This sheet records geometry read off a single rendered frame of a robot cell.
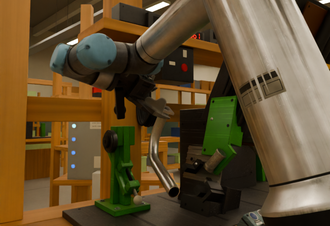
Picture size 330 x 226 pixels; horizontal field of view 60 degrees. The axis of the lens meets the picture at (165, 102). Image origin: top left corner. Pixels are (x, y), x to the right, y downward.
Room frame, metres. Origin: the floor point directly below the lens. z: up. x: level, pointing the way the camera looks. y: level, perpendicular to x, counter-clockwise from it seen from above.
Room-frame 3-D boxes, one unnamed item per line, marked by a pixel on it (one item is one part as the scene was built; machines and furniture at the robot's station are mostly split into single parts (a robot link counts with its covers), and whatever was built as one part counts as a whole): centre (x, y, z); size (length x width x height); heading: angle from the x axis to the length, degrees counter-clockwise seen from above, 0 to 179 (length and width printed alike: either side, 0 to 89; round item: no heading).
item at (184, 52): (1.21, -0.02, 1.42); 0.17 x 0.12 x 0.15; 127
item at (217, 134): (1.01, -0.21, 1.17); 0.13 x 0.12 x 0.20; 127
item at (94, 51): (0.65, 0.15, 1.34); 0.11 x 0.11 x 0.08; 37
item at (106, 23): (1.31, -0.08, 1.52); 0.90 x 0.25 x 0.04; 127
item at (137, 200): (0.91, 0.09, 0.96); 0.06 x 0.03 x 0.06; 37
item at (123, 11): (1.11, 0.13, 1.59); 0.15 x 0.07 x 0.07; 127
